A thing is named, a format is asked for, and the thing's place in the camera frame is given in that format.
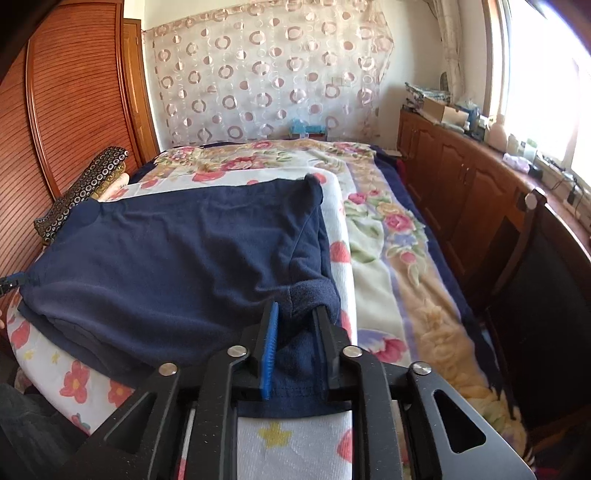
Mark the navy blue printed t-shirt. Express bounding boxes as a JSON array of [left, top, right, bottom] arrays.
[[18, 174, 341, 418]]

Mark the white red-flower bed sheet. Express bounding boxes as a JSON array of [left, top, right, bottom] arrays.
[[7, 167, 351, 479]]

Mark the floral beige blanket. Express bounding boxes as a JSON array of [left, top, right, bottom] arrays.
[[136, 140, 527, 451]]

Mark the dark patterned folded quilt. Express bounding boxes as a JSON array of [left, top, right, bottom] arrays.
[[33, 146, 128, 245]]

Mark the dark wooden chair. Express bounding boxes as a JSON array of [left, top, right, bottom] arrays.
[[486, 190, 590, 472]]

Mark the wooden louvered wardrobe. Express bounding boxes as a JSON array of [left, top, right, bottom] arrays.
[[1, 1, 147, 276]]

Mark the wooden sideboard cabinet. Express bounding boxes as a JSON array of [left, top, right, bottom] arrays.
[[398, 108, 590, 291]]

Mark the white plastic bottle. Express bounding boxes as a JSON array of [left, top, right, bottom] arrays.
[[486, 113, 508, 153]]

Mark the cardboard box on cabinet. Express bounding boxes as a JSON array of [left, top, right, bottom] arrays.
[[421, 97, 469, 127]]

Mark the sheer circle-pattern curtain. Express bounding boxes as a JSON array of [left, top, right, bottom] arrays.
[[143, 1, 394, 148]]

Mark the blue box at headboard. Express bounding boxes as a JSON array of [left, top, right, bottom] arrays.
[[288, 119, 328, 141]]

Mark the stack of papers on cabinet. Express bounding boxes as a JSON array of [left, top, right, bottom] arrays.
[[405, 82, 452, 104]]

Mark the beige window curtain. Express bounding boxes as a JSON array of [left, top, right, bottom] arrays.
[[427, 0, 466, 102]]

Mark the window with wooden frame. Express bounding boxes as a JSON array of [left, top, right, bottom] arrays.
[[483, 1, 590, 184]]

